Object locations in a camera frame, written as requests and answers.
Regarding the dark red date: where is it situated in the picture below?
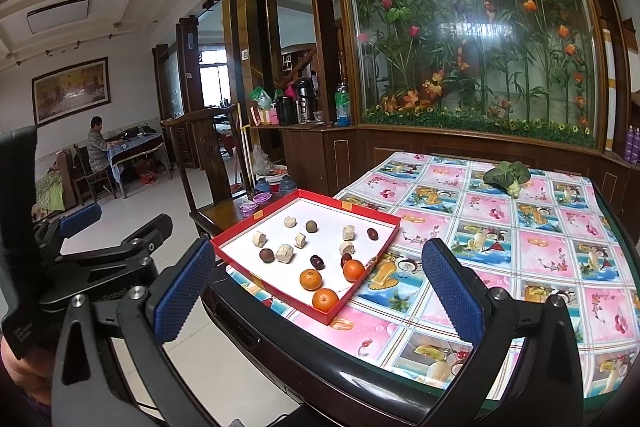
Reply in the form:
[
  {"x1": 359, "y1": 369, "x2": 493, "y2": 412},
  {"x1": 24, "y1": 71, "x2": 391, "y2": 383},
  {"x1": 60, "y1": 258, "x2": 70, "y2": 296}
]
[
  {"x1": 310, "y1": 255, "x2": 326, "y2": 270},
  {"x1": 367, "y1": 228, "x2": 378, "y2": 241}
]

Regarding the person's left hand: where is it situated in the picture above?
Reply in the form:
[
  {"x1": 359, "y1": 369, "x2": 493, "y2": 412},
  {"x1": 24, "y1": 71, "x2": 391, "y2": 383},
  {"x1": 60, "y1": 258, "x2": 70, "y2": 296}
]
[{"x1": 1, "y1": 338, "x2": 55, "y2": 405}]

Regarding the seated person in background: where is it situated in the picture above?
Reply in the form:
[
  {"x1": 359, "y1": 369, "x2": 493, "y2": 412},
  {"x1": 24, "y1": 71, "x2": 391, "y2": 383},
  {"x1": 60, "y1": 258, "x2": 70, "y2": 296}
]
[{"x1": 87, "y1": 116, "x2": 119, "y2": 173}]

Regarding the blue cloth background table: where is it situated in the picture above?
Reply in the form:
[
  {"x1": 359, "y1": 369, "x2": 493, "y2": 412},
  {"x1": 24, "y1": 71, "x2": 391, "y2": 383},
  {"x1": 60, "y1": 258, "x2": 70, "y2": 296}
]
[{"x1": 107, "y1": 133, "x2": 171, "y2": 198}]

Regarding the brown round longan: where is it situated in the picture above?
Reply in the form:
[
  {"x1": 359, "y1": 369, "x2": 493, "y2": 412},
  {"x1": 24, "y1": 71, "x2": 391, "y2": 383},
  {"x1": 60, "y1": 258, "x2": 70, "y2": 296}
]
[{"x1": 259, "y1": 248, "x2": 276, "y2": 263}]

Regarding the dark red date on cloth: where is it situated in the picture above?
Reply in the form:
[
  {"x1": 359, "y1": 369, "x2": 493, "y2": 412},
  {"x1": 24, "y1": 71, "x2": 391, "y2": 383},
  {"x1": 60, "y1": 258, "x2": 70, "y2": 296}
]
[{"x1": 367, "y1": 228, "x2": 378, "y2": 241}]

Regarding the floral patterned tablecloth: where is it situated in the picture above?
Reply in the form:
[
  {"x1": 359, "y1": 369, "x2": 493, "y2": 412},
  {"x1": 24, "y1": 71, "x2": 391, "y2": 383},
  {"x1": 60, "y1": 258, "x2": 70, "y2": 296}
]
[{"x1": 229, "y1": 152, "x2": 639, "y2": 398}]

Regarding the orange mandarin right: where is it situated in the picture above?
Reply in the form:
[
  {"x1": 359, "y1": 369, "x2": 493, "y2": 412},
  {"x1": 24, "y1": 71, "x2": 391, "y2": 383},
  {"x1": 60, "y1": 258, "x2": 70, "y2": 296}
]
[{"x1": 343, "y1": 259, "x2": 364, "y2": 283}]

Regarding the orange mandarin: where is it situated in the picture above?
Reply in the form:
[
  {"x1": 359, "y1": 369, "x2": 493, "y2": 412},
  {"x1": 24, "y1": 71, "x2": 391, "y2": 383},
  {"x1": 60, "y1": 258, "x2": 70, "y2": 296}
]
[
  {"x1": 299, "y1": 269, "x2": 323, "y2": 291},
  {"x1": 312, "y1": 288, "x2": 338, "y2": 313},
  {"x1": 343, "y1": 259, "x2": 364, "y2": 283}
]

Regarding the dark wooden chair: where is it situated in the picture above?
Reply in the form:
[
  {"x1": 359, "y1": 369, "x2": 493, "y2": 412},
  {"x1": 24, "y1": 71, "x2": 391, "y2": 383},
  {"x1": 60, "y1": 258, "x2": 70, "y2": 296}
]
[{"x1": 160, "y1": 105, "x2": 255, "y2": 237}]

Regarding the beige cut fruit piece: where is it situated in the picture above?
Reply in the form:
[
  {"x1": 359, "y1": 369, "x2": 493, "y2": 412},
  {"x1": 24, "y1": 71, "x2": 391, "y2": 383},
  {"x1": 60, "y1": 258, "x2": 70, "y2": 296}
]
[{"x1": 276, "y1": 244, "x2": 294, "y2": 263}]

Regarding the framed landscape painting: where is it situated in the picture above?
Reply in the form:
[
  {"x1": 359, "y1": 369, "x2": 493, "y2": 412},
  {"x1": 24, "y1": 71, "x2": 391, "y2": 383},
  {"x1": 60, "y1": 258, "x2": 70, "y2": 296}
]
[{"x1": 32, "y1": 57, "x2": 112, "y2": 127}]

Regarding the beige round fruit slice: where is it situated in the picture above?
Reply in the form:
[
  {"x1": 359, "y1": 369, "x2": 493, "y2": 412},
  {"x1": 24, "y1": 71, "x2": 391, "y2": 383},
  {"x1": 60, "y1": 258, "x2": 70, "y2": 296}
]
[{"x1": 340, "y1": 242, "x2": 355, "y2": 255}]

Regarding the green leafy vegetable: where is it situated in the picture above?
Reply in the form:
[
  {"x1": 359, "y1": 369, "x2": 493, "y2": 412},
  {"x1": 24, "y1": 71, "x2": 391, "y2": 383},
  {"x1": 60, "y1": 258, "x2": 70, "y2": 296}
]
[{"x1": 483, "y1": 161, "x2": 530, "y2": 199}]

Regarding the orange mandarin front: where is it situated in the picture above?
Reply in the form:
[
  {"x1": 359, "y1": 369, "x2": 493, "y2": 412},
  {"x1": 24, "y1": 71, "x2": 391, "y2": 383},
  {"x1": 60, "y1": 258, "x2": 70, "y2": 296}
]
[{"x1": 312, "y1": 288, "x2": 338, "y2": 313}]

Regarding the orange mandarin middle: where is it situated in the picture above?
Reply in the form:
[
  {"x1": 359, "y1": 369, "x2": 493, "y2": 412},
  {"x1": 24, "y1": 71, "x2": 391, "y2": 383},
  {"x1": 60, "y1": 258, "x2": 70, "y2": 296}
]
[{"x1": 299, "y1": 269, "x2": 323, "y2": 291}]

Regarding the red rimmed white tray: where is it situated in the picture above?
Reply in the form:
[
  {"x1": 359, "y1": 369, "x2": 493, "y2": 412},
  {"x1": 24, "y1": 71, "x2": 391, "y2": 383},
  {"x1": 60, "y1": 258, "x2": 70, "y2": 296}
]
[{"x1": 212, "y1": 190, "x2": 399, "y2": 324}]

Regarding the wooden low cabinet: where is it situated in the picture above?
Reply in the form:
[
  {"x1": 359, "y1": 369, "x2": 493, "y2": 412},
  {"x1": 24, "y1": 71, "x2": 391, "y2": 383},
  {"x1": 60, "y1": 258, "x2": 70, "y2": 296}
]
[{"x1": 249, "y1": 120, "x2": 640, "y2": 243}]

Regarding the rectangular ceiling lamp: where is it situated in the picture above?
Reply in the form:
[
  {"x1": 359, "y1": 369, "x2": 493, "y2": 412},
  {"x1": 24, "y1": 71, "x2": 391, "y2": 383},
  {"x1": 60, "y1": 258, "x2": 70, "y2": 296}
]
[{"x1": 26, "y1": 0, "x2": 90, "y2": 35}]

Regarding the black thermos flask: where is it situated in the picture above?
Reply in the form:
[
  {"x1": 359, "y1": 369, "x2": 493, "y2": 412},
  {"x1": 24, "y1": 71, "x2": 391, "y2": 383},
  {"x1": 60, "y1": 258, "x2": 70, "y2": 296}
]
[{"x1": 295, "y1": 77, "x2": 314, "y2": 124}]

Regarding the floral glass partition screen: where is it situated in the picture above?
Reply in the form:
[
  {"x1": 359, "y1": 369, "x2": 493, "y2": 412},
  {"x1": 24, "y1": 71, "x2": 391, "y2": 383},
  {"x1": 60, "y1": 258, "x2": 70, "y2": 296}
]
[{"x1": 341, "y1": 0, "x2": 604, "y2": 150}]

